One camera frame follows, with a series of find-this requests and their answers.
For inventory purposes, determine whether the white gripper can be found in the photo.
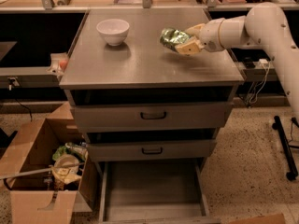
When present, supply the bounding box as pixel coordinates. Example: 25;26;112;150
175;18;224;55

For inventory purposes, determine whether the crushed green can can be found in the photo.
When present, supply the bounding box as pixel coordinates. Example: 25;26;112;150
160;28;191;51

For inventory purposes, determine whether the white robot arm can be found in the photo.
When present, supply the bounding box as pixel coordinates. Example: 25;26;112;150
175;3;299;116

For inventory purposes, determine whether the top grey drawer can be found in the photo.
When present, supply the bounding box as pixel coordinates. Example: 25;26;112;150
71;102;232;133

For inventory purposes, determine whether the grey drawer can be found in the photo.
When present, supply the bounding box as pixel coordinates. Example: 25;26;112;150
71;102;232;133
99;159;221;224
87;139;217;161

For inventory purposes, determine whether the grey drawer cabinet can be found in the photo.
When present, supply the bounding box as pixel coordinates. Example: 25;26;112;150
58;7;246;224

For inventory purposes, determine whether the middle grey drawer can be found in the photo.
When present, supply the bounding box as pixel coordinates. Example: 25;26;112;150
87;139;217;161

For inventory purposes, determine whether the bottom grey drawer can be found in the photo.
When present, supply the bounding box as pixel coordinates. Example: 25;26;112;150
99;159;221;224

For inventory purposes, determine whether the white ceramic bowl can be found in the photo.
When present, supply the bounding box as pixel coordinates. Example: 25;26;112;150
96;19;130;46

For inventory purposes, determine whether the clear packet with orange item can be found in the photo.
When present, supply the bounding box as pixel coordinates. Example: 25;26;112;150
47;52;69;76

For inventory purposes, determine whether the green snack bag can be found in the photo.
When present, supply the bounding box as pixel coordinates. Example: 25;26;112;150
52;142;88;161

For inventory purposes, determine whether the black stand leg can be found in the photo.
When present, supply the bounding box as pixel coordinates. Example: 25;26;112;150
272;116;298;181

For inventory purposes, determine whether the round white plate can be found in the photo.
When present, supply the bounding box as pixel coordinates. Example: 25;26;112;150
54;154;79;173

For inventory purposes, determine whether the cardboard box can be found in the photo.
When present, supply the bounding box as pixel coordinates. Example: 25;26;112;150
0;104;98;224

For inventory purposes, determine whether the metal rod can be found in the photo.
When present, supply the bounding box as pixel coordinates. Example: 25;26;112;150
0;162;85;180

